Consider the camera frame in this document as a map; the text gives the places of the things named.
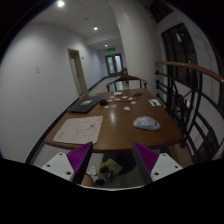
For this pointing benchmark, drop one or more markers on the silver computer mouse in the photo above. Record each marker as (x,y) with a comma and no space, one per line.
(147,123)

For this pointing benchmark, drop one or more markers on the small black box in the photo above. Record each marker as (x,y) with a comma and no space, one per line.
(103,102)

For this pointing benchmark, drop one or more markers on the white card with print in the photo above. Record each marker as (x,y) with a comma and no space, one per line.
(154,102)

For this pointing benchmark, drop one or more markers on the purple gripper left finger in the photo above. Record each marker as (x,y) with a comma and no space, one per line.
(71,166)

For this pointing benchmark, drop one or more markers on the glass double door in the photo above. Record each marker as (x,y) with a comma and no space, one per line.
(114,64)

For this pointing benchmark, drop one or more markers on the yellow green object on floor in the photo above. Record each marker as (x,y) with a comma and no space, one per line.
(109,170)

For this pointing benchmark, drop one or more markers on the white door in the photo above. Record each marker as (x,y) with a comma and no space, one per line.
(77,71)

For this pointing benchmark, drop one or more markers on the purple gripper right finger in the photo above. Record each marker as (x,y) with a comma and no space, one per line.
(153,166)

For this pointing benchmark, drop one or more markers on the wooden stair handrail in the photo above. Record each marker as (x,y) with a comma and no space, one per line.
(194,67)

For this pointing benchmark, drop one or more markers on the dark window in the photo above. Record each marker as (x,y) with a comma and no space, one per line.
(180,48)

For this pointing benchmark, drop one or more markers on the black closed laptop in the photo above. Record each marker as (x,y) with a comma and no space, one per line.
(85,105)

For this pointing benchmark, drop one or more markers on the green exit sign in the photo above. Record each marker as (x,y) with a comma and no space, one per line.
(111,49)

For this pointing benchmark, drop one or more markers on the white patterned mouse pad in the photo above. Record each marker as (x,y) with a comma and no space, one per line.
(79,130)

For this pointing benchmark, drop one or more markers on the wooden chair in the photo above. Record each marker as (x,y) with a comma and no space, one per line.
(124,82)

